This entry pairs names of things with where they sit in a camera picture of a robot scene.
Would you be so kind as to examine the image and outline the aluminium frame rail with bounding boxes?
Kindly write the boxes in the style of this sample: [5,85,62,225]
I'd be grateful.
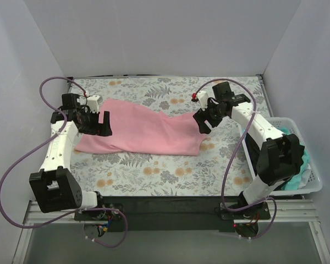
[24,200,320,226]

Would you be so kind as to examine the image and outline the white plastic laundry basket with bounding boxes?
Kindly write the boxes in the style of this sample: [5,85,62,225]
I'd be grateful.
[242,117,322,196]

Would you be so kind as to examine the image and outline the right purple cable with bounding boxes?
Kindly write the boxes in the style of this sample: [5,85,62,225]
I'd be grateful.
[197,78,278,239]

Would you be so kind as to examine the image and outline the black t shirt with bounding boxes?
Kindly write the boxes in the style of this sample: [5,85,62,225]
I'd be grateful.
[245,134,305,188]

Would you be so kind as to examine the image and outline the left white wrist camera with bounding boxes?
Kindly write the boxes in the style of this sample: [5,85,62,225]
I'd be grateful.
[86,95,103,113]

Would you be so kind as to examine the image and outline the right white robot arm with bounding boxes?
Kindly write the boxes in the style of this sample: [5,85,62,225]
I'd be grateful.
[191,78,305,219]

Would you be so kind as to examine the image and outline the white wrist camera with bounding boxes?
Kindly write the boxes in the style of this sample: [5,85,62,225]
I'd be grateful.
[191,91,209,111]
[86,95,103,113]

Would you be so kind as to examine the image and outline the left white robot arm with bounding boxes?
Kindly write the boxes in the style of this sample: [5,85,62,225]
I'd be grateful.
[29,93,112,220]

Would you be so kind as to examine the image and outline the floral table cloth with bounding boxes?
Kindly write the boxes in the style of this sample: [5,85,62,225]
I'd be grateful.
[40,75,274,197]

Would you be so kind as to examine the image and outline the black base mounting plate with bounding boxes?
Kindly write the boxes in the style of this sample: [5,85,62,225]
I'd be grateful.
[73,195,271,233]

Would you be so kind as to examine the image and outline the teal t shirt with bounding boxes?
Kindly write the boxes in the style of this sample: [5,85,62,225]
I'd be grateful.
[276,148,311,191]

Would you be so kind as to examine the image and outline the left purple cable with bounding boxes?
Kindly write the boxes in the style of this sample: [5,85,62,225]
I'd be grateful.
[0,76,129,249]

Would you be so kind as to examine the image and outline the pink t shirt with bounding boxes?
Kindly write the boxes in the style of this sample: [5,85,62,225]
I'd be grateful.
[75,98,207,156]

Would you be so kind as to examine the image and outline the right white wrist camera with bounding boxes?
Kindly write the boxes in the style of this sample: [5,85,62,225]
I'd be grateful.
[191,91,209,111]

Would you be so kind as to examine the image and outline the purple cable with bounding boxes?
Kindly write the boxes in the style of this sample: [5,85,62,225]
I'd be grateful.
[0,76,129,249]
[197,78,278,239]

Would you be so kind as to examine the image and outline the white t shirt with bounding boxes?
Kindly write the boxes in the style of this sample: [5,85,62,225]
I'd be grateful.
[299,164,312,189]

